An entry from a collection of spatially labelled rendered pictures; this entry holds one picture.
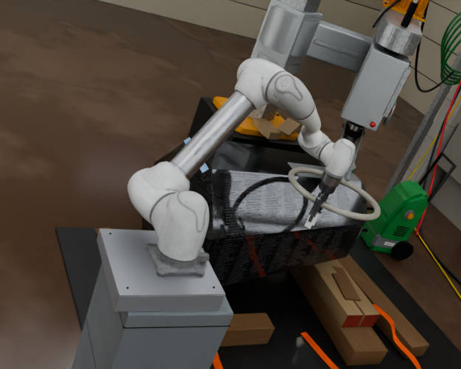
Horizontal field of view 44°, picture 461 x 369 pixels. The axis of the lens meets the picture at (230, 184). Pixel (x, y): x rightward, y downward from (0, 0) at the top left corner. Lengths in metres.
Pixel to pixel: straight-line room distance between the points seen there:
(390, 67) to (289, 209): 0.94
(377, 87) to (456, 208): 2.84
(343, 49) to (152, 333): 2.40
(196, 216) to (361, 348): 1.74
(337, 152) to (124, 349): 1.21
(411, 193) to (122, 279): 2.98
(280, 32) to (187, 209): 1.96
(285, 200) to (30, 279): 1.41
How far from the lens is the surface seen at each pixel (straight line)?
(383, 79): 3.25
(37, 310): 3.06
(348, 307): 3.48
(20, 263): 3.31
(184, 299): 1.99
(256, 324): 3.17
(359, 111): 3.30
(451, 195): 5.97
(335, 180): 2.58
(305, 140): 2.57
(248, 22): 9.59
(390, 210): 4.55
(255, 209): 2.92
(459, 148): 5.79
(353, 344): 3.41
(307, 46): 3.76
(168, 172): 2.09
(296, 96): 2.07
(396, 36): 3.19
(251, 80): 2.16
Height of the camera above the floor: 2.11
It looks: 27 degrees down
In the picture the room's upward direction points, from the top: 21 degrees clockwise
